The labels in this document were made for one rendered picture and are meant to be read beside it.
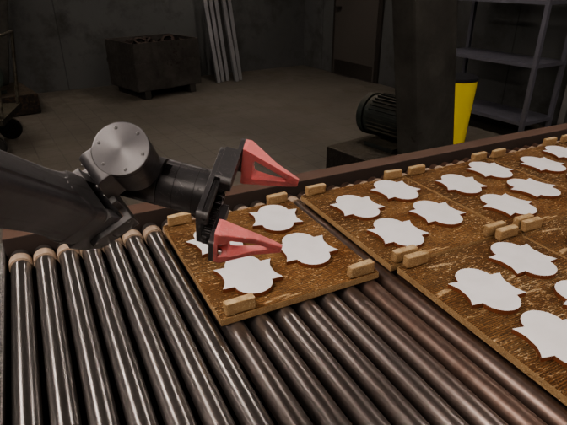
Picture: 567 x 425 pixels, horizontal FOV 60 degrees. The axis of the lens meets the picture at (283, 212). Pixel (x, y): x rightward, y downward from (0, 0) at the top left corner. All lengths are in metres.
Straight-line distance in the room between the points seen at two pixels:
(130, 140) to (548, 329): 0.75
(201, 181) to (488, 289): 0.65
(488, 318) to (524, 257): 0.24
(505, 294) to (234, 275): 0.53
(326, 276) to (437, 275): 0.23
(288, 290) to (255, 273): 0.08
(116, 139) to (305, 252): 0.64
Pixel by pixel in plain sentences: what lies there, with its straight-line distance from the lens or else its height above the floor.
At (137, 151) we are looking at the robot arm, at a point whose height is 1.33.
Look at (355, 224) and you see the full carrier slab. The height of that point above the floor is 0.94.
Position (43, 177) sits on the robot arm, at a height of 1.33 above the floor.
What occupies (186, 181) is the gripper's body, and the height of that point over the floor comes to 1.28.
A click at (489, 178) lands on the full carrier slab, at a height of 0.94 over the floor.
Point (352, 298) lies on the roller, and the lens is 0.99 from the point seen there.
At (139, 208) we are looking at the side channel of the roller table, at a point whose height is 0.95.
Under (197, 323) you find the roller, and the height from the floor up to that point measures 0.92.
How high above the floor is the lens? 1.49
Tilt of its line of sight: 26 degrees down
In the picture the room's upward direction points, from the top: straight up
